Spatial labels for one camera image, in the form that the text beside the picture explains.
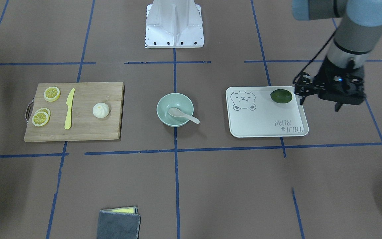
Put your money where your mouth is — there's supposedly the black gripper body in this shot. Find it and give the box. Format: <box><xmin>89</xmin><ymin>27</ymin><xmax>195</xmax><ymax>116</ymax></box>
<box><xmin>317</xmin><ymin>57</ymin><xmax>366</xmax><ymax>112</ymax></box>

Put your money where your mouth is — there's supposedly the white ceramic soup spoon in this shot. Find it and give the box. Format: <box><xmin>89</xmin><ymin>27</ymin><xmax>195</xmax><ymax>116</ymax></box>
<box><xmin>168</xmin><ymin>107</ymin><xmax>200</xmax><ymax>124</ymax></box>

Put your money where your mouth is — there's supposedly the white steamed bun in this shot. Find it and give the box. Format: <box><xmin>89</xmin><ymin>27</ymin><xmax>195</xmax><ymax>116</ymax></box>
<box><xmin>92</xmin><ymin>102</ymin><xmax>110</xmax><ymax>119</ymax></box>

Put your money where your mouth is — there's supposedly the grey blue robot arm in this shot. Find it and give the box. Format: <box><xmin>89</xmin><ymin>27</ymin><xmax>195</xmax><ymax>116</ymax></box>
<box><xmin>291</xmin><ymin>0</ymin><xmax>382</xmax><ymax>112</ymax></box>

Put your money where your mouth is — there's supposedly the light green bowl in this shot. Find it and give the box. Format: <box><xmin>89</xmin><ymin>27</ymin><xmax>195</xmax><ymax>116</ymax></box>
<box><xmin>156</xmin><ymin>93</ymin><xmax>194</xmax><ymax>127</ymax></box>

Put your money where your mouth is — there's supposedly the green avocado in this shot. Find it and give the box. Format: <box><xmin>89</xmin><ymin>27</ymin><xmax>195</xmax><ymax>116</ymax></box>
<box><xmin>270</xmin><ymin>88</ymin><xmax>293</xmax><ymax>104</ymax></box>

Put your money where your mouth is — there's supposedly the cream bear serving tray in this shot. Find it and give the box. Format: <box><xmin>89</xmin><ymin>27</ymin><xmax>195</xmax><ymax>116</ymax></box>
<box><xmin>225</xmin><ymin>86</ymin><xmax>309</xmax><ymax>138</ymax></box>

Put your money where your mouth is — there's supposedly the grey folded cloth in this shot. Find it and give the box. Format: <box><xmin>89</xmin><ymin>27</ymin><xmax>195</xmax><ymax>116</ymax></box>
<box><xmin>96</xmin><ymin>206</ymin><xmax>141</xmax><ymax>239</ymax></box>

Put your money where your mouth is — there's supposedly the yellow plastic knife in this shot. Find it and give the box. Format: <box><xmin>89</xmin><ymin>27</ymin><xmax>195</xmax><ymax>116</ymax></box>
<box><xmin>64</xmin><ymin>88</ymin><xmax>75</xmax><ymax>130</ymax></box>

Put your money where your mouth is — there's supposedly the bamboo cutting board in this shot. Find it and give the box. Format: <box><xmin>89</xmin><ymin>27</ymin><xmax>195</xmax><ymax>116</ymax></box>
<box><xmin>24</xmin><ymin>82</ymin><xmax>124</xmax><ymax>142</ymax></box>

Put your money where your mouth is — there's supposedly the lower lemon slice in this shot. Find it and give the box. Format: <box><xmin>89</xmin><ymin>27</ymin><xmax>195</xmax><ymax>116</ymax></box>
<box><xmin>43</xmin><ymin>86</ymin><xmax>60</xmax><ymax>102</ymax></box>

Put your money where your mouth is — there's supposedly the under lemon slice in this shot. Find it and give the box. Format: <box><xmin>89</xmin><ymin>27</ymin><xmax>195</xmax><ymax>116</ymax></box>
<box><xmin>35</xmin><ymin>108</ymin><xmax>51</xmax><ymax>118</ymax></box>

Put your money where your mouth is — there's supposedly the top lemon slice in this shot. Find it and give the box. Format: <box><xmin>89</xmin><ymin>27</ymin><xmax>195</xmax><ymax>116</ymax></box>
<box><xmin>32</xmin><ymin>111</ymin><xmax>50</xmax><ymax>127</ymax></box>

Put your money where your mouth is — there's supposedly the black camera mount wrist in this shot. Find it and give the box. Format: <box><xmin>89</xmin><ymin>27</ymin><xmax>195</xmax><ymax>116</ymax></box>
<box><xmin>292</xmin><ymin>72</ymin><xmax>320</xmax><ymax>106</ymax></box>

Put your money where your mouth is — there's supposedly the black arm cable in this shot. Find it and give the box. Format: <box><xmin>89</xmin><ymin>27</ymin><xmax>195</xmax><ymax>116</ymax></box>
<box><xmin>292</xmin><ymin>30</ymin><xmax>337</xmax><ymax>87</ymax></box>

